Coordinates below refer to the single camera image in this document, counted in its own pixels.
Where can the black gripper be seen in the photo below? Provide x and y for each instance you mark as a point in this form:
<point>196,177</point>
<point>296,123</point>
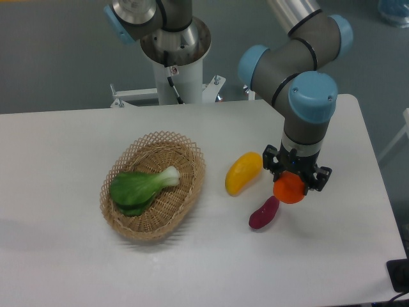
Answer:
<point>299,160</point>

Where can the orange tangerine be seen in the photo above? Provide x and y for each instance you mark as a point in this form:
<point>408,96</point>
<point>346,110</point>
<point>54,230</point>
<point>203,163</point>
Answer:
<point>289,188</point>

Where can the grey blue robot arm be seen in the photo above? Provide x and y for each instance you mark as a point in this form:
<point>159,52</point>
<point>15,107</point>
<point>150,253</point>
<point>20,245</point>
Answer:
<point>287,78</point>

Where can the yellow mango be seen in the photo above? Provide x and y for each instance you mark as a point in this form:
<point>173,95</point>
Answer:
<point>246,168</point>

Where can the purple sweet potato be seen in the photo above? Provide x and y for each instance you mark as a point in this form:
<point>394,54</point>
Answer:
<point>265,214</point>

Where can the woven wicker basket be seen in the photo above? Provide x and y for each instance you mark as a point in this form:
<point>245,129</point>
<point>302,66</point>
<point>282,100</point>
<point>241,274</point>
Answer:
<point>153,153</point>

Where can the black device at table edge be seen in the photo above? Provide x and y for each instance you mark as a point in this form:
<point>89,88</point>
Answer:
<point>398,274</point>

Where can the green bok choy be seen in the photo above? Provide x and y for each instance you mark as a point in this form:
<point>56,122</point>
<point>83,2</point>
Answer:
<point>134,192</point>

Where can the blue bag in background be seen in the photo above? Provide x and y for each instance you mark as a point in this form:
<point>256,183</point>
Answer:
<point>395,12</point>

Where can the white frame at right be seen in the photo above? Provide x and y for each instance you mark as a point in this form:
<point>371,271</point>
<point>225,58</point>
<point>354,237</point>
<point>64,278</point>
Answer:
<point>395,144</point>

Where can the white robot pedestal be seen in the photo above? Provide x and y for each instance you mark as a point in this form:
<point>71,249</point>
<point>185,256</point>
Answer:
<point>177,62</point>

